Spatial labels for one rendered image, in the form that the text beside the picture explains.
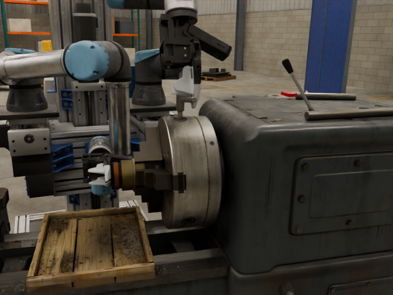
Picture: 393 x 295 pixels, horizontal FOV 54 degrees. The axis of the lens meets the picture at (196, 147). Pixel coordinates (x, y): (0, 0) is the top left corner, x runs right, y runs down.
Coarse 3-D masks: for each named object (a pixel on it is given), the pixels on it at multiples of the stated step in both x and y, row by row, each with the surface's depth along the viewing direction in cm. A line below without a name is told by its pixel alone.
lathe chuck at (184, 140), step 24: (168, 120) 103; (192, 120) 104; (168, 144) 98; (192, 144) 97; (168, 168) 100; (192, 168) 95; (168, 192) 102; (192, 192) 96; (168, 216) 103; (192, 216) 100
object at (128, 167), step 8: (120, 160) 106; (128, 160) 106; (112, 168) 103; (120, 168) 104; (128, 168) 103; (136, 168) 105; (144, 168) 106; (112, 176) 102; (120, 176) 103; (128, 176) 103; (112, 184) 103; (120, 184) 104; (128, 184) 104
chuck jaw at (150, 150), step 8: (152, 128) 112; (144, 136) 114; (152, 136) 111; (144, 144) 110; (152, 144) 110; (160, 144) 111; (136, 152) 108; (144, 152) 109; (152, 152) 109; (160, 152) 110; (136, 160) 107; (144, 160) 108; (152, 160) 108; (160, 160) 109
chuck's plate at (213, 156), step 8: (200, 120) 105; (208, 120) 105; (208, 128) 102; (208, 136) 99; (208, 144) 98; (216, 144) 99; (208, 152) 97; (216, 152) 98; (208, 160) 97; (216, 160) 97; (208, 168) 96; (216, 168) 97; (216, 176) 97; (216, 184) 97; (216, 192) 97; (208, 200) 98; (216, 200) 98; (208, 208) 99; (216, 208) 100; (208, 216) 101; (216, 216) 102; (208, 224) 106
